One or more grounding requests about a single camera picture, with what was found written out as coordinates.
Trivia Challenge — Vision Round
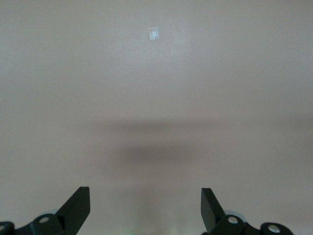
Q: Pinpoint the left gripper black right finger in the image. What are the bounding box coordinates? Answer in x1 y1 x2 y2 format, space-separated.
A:
201 188 294 235

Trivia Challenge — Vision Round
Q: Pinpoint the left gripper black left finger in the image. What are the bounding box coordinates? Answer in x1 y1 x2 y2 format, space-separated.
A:
0 186 91 235

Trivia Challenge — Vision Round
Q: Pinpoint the small clear tape piece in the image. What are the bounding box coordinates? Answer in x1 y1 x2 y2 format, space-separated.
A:
148 27 159 41

